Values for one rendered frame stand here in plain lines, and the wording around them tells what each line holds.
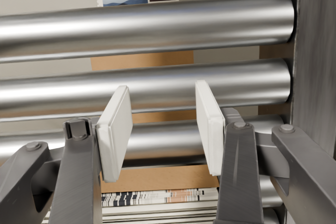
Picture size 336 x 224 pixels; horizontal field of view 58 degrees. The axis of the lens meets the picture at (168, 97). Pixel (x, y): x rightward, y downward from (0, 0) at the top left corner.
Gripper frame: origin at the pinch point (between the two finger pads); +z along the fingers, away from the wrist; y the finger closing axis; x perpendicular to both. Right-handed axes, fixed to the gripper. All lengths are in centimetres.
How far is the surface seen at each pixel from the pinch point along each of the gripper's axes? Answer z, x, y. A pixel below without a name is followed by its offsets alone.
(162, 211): 6.2, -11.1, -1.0
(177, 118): 93, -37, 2
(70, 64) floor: 93, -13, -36
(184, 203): 6.7, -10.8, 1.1
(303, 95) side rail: 13.0, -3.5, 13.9
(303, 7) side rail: 13.0, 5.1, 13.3
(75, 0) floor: 93, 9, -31
